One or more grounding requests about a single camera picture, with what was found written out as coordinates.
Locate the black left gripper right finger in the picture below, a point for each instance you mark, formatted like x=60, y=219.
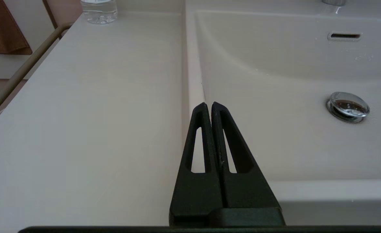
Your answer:
x=245, y=191

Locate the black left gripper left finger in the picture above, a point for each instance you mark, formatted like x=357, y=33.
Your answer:
x=193, y=194

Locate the chrome sink faucet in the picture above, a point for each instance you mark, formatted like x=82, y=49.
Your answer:
x=334, y=2

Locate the beige sink basin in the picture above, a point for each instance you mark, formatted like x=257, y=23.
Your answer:
x=291, y=145

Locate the chrome drain stopper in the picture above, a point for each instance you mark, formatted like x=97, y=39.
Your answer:
x=347, y=106

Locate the clear bottle without cap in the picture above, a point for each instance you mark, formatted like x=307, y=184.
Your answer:
x=99, y=13

